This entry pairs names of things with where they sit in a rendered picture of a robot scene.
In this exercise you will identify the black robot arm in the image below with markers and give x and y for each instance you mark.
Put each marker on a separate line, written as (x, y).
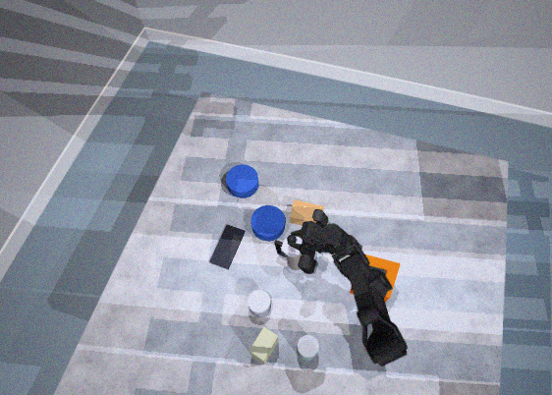
(370, 284)

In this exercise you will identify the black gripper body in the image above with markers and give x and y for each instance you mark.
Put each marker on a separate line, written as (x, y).
(307, 262)

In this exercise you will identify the black flat bar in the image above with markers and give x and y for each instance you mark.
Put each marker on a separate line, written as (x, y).
(227, 246)

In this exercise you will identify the blue short cylinder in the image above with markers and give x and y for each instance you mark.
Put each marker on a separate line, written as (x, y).
(268, 223)
(242, 181)

